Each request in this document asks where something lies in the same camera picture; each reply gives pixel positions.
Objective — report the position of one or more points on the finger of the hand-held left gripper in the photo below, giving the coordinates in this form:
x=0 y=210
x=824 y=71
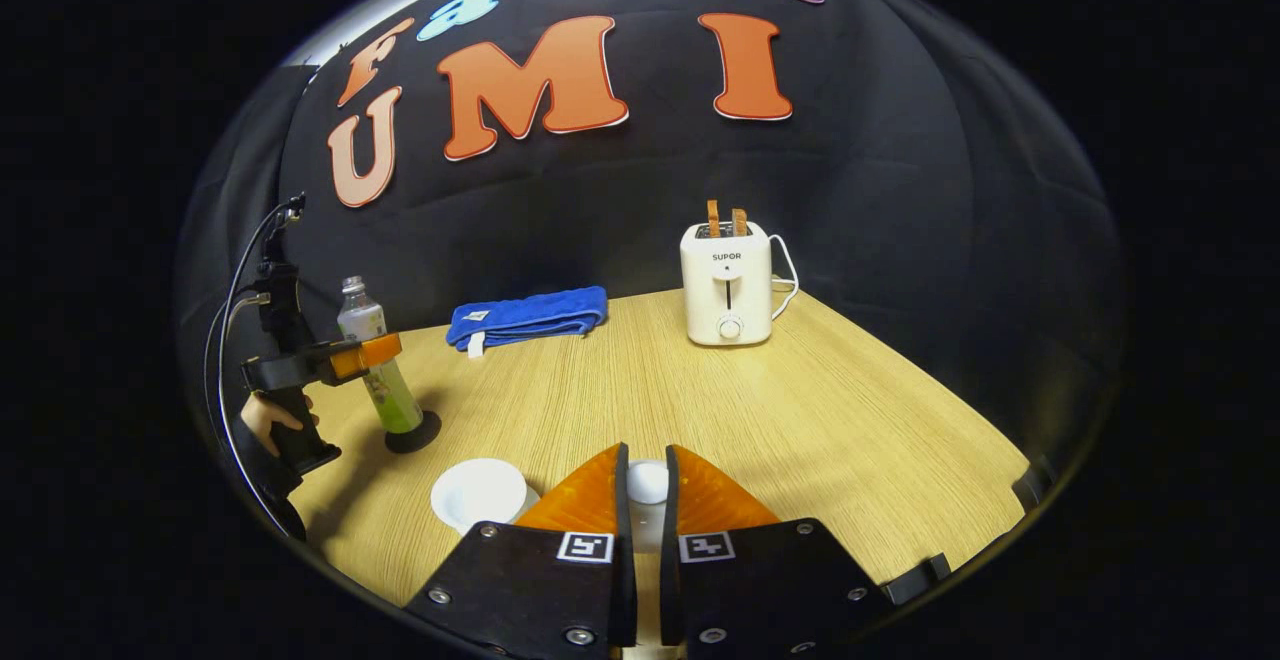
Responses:
x=368 y=355

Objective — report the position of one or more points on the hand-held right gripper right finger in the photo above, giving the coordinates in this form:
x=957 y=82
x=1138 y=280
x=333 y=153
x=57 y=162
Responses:
x=668 y=510

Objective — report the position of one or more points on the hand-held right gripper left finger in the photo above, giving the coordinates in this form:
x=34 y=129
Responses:
x=622 y=510

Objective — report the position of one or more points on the clear water bottle green label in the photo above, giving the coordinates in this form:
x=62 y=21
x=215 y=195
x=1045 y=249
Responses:
x=385 y=395

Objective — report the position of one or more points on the dark round coaster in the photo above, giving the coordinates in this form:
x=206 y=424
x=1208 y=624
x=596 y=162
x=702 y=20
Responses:
x=425 y=433

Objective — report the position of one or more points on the white teacup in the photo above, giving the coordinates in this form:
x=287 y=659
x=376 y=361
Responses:
x=478 y=493

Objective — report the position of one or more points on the white saucer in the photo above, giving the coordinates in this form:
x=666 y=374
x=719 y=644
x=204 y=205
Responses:
x=532 y=502

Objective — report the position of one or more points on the blue folded towel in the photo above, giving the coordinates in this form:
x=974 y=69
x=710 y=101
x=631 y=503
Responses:
x=530 y=315

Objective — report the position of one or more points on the white toaster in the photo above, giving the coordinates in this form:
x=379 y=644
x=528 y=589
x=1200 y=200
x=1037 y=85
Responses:
x=727 y=290

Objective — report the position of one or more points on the black table edge clamp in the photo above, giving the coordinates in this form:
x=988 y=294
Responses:
x=1030 y=483
x=915 y=580

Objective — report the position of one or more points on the brown toast slice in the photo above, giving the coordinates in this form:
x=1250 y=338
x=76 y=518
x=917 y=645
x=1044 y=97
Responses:
x=739 y=222
x=713 y=218

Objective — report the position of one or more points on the black backdrop cloth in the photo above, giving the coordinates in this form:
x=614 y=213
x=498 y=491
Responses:
x=880 y=190

